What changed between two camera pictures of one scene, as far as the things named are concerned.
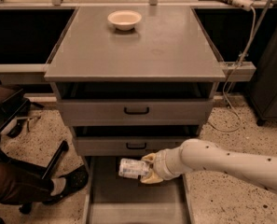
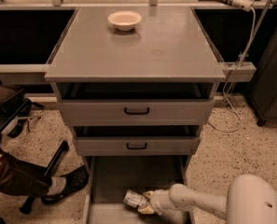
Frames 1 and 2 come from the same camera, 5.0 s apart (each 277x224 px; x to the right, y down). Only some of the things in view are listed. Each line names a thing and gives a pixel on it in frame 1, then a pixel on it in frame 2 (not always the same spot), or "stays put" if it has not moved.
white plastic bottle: (131, 168) -> (134, 199)
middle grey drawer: (131, 141) stays put
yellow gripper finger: (151, 178) -> (146, 210)
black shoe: (74, 182) stays put
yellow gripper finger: (150, 158) -> (148, 193)
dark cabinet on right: (268, 91) stays put
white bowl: (124, 20) stays put
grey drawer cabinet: (131, 81) stays put
